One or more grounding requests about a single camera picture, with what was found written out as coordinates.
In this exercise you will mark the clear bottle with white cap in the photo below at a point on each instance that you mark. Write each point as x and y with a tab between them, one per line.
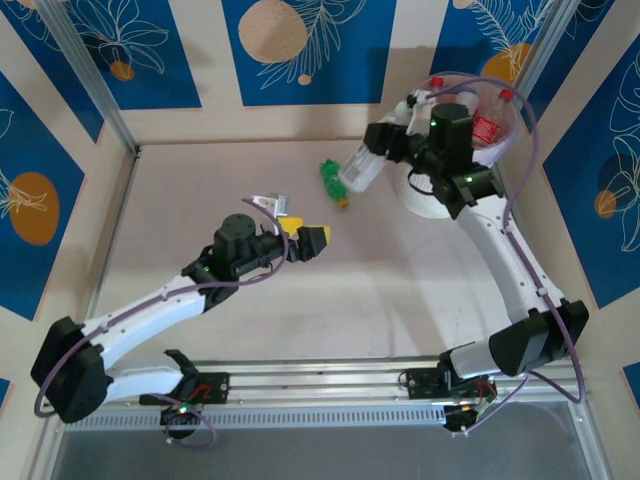
357	172

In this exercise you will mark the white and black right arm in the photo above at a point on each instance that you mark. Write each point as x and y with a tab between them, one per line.
505	260

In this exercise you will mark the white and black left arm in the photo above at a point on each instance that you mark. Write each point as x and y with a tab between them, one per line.
150	310

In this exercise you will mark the white ribbed plastic bin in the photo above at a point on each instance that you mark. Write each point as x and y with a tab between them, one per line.
425	202

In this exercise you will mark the green bottle with yellow cap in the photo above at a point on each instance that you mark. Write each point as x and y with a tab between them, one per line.
331	182

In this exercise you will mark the aluminium table edge bar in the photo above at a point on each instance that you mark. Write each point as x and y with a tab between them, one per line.
114	225

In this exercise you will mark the black base controller box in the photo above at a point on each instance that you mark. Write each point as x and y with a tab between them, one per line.
470	415
180	420

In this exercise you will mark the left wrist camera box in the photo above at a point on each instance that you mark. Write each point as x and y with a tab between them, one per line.
277	203

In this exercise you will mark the aluminium frame post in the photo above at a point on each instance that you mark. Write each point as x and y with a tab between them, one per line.
542	50
85	65

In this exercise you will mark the aluminium mounting rail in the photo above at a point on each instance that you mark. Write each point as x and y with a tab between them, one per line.
320	380

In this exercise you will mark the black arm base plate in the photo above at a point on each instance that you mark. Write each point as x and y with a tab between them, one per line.
422	385
215	387

